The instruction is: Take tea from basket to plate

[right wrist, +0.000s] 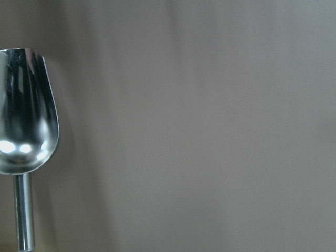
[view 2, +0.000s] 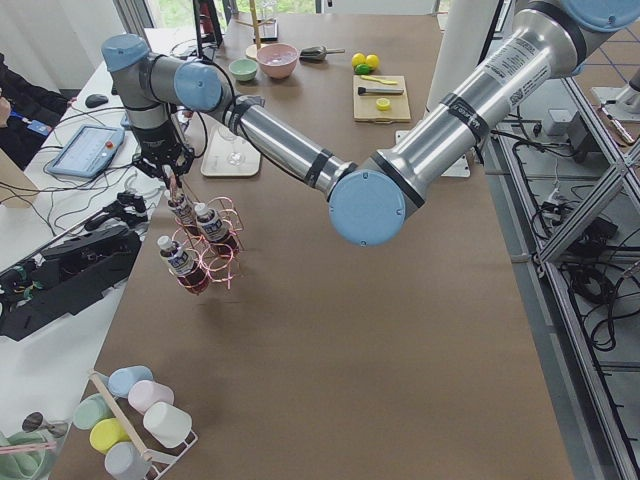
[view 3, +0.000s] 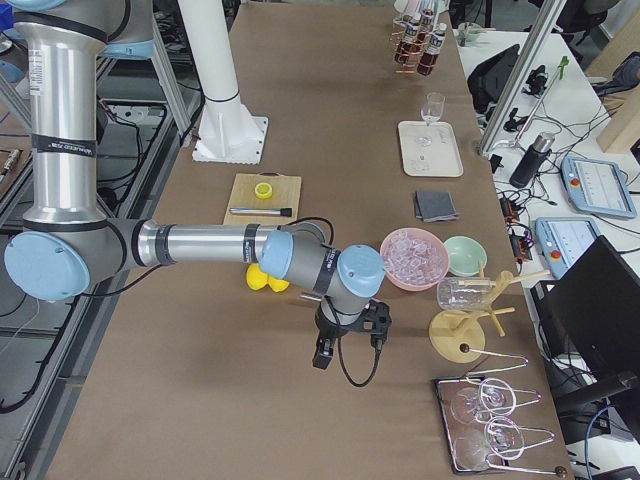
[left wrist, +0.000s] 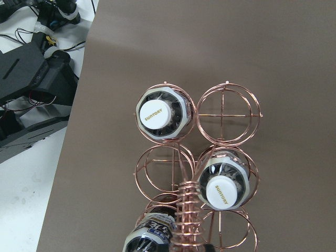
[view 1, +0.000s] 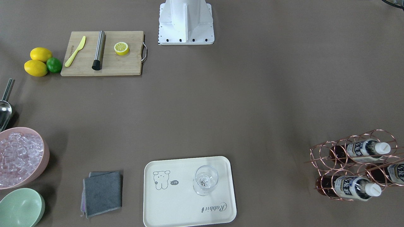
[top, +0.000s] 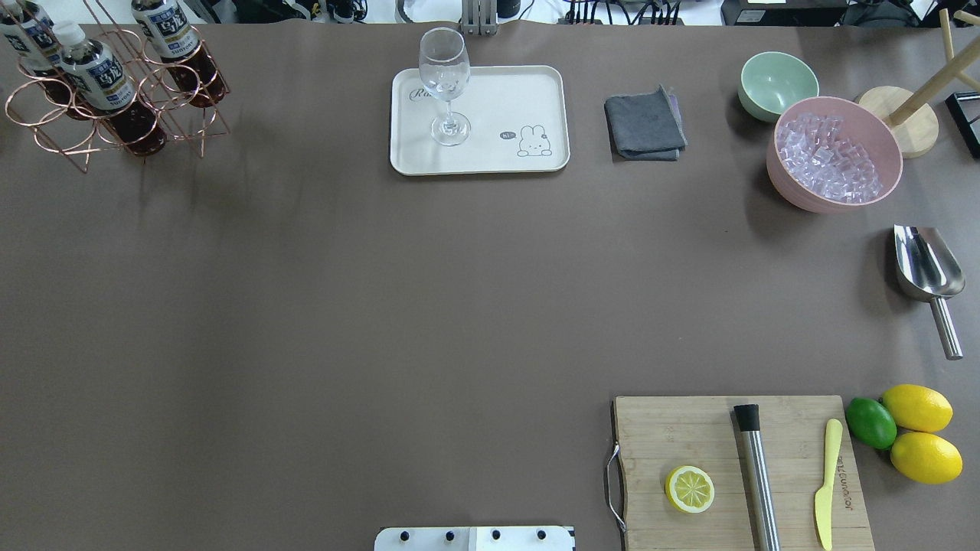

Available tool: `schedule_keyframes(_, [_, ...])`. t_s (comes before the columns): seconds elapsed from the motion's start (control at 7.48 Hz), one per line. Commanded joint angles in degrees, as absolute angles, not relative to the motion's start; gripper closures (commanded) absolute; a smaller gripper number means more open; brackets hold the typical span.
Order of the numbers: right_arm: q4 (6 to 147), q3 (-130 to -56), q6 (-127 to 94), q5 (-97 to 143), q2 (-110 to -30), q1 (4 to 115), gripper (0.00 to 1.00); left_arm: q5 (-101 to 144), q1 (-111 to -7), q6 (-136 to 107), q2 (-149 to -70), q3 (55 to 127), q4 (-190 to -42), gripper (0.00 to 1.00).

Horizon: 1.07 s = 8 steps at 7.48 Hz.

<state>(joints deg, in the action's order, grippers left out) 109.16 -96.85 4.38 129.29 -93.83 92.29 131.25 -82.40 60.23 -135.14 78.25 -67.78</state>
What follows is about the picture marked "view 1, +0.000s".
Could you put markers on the cream rabbit tray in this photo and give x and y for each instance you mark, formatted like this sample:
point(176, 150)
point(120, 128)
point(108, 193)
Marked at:
point(169, 199)

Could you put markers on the pink bowl with ice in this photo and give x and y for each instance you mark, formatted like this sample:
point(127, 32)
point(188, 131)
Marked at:
point(24, 156)

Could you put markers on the bamboo cutting board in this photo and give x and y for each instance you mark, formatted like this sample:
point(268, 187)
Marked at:
point(112, 64)

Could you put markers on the half lemon slice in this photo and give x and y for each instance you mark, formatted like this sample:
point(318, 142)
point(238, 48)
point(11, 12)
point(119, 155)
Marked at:
point(121, 48)

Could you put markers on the yellow lemon upper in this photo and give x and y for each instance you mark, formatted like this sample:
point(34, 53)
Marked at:
point(40, 54)

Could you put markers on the tea bottle white cap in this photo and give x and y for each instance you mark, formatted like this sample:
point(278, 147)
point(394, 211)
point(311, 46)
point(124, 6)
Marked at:
point(347, 187)

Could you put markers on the tea bottle far corner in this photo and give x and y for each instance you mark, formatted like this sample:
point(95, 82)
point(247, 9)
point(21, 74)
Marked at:
point(391, 174)

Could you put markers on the copper wire bottle basket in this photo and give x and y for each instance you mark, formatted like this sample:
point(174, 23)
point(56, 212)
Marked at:
point(358, 167)

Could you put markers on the grey folded cloth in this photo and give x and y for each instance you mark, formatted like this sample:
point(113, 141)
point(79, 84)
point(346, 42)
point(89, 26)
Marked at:
point(102, 192)

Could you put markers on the green lime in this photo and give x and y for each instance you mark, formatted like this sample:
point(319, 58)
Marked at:
point(54, 65)

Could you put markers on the metal ice scoop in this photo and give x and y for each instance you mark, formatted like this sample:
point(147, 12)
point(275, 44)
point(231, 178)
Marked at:
point(5, 107)

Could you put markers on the steel muddler black tip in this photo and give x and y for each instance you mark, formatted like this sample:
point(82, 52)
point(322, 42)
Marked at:
point(99, 53)

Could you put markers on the yellow lemon lower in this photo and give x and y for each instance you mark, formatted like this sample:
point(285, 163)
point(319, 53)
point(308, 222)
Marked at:
point(35, 68)

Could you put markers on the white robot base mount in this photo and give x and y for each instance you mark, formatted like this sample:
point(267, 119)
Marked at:
point(185, 22)

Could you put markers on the yellow lemon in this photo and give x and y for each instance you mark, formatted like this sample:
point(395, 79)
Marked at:
point(35, 68)
point(40, 54)

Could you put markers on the tea bottle middle slot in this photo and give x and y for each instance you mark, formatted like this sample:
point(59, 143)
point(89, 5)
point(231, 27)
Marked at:
point(363, 151)

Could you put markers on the clear wine glass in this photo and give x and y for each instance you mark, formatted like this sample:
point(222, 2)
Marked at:
point(205, 180)

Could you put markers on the green bowl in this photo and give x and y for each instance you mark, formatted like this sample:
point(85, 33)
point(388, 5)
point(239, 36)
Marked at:
point(21, 208)

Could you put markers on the yellow plastic knife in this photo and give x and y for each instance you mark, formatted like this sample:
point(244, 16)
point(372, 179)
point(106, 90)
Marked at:
point(79, 47)

